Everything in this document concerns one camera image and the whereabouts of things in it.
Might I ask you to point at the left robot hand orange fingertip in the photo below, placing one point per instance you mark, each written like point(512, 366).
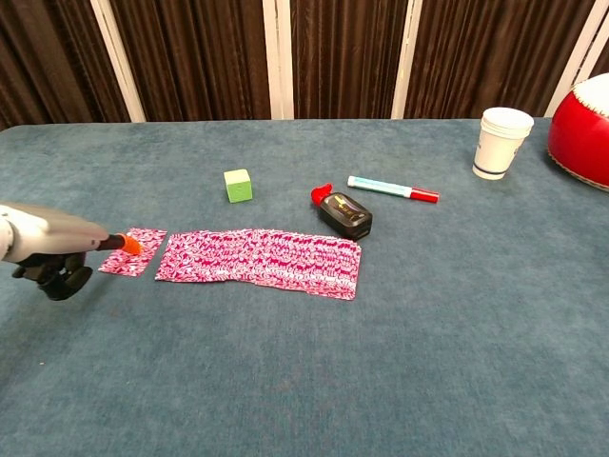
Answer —
point(52, 233)

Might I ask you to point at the green cube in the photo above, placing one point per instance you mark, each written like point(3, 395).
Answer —
point(238, 186)

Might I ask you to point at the dark brown curtain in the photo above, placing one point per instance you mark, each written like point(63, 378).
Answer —
point(200, 57)

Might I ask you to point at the pink patterned card spread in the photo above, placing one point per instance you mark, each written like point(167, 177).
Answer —
point(295, 266)

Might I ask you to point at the blue felt table cover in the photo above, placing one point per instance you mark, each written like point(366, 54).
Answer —
point(304, 362)

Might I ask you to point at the black bottle red cap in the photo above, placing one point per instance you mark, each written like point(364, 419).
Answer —
point(346, 216)

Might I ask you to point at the white marker red cap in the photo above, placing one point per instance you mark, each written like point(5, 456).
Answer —
point(380, 187)

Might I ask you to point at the white paper cup stack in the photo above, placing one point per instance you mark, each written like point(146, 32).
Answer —
point(499, 147)

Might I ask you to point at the red and white ball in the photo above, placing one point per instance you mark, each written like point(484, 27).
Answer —
point(583, 138)

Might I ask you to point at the white partition frame post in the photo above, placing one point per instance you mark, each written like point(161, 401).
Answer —
point(119, 62)
point(578, 57)
point(279, 62)
point(408, 62)

